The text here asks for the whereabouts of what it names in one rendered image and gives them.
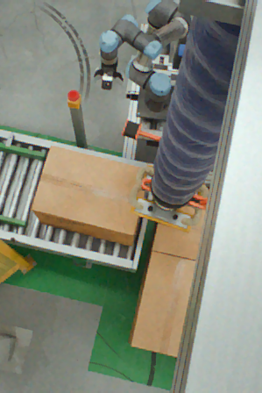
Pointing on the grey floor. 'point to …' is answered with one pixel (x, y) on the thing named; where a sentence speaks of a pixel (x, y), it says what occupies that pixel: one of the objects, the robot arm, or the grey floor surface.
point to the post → (78, 123)
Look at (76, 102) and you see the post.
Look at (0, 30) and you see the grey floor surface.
